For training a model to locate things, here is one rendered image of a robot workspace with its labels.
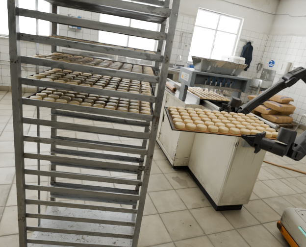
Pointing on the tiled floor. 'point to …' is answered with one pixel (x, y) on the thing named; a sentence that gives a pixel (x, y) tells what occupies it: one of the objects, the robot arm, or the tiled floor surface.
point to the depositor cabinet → (182, 154)
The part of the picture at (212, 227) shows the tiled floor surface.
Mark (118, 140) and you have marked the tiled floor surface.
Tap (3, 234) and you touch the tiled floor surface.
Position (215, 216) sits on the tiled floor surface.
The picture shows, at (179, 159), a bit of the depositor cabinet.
